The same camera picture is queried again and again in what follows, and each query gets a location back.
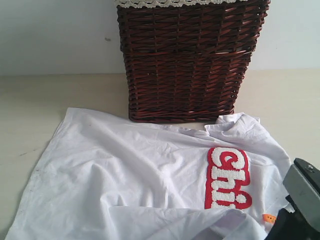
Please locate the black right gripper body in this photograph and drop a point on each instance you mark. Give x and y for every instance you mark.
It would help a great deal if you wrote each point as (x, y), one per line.
(292, 226)

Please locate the dark brown wicker basket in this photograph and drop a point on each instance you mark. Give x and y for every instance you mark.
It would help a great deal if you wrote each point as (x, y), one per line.
(186, 64)

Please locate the white t-shirt red patch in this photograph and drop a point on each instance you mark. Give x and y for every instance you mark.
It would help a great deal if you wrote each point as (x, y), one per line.
(102, 177)

